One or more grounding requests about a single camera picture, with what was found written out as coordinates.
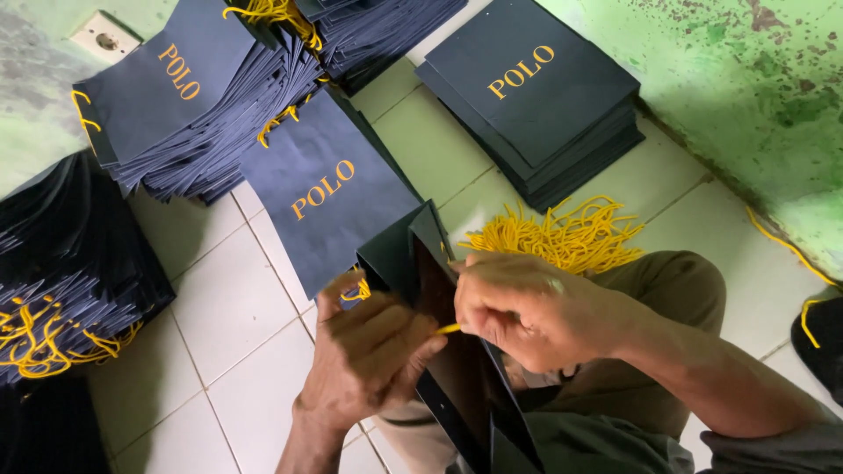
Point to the heap of navy bags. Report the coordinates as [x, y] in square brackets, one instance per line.
[66, 263]

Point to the person's left hand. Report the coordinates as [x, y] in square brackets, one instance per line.
[355, 368]

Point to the tilted stack of navy bags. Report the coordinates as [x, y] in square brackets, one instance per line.
[382, 33]

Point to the person's right fingers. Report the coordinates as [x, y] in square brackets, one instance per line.
[484, 296]

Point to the person's grey shirt sleeve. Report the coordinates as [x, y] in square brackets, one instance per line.
[777, 451]

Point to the person's right hand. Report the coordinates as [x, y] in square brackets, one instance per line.
[546, 316]

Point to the navy paper bag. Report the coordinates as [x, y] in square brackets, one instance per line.
[402, 257]
[316, 164]

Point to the flat navy paper bag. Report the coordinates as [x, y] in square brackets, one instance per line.
[316, 164]

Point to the person's left fingers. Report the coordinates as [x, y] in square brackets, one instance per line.
[402, 342]

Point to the white wall socket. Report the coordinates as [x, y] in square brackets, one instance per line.
[105, 37]

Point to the dark bag heap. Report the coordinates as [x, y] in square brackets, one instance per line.
[46, 428]

